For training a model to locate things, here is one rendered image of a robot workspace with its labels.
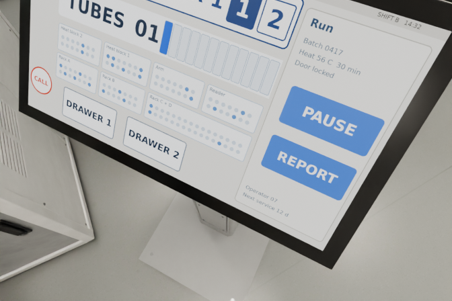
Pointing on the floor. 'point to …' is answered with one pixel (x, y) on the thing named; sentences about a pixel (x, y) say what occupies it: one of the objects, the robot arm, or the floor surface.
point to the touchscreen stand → (205, 250)
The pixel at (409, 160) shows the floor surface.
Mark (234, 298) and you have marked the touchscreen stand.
